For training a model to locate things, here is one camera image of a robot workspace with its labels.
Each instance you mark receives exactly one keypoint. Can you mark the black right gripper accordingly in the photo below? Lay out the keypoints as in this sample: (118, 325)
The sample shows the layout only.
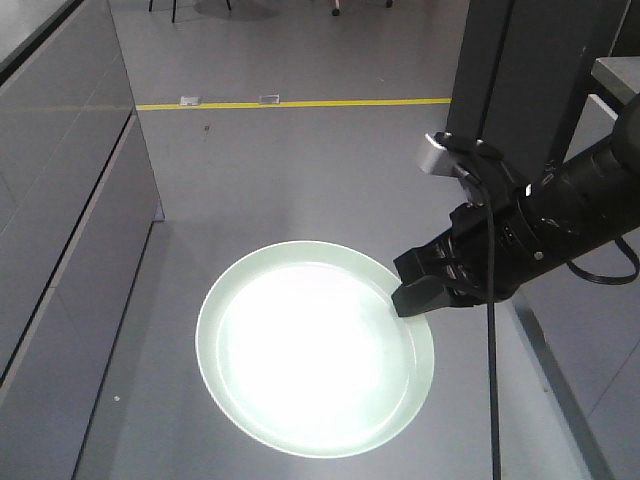
(491, 241)

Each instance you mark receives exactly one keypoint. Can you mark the pale green round plate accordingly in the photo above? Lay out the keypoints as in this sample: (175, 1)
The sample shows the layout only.
(299, 345)

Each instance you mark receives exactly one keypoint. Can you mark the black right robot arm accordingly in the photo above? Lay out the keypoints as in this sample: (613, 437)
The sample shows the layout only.
(588, 201)

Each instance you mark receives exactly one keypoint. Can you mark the black support column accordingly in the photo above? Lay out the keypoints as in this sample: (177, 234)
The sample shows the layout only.
(523, 74)

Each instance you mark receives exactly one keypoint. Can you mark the grey kitchen cabinet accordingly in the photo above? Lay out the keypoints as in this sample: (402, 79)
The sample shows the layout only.
(78, 199)

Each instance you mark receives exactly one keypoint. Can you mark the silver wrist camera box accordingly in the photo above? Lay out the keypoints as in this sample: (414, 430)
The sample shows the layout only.
(438, 155)

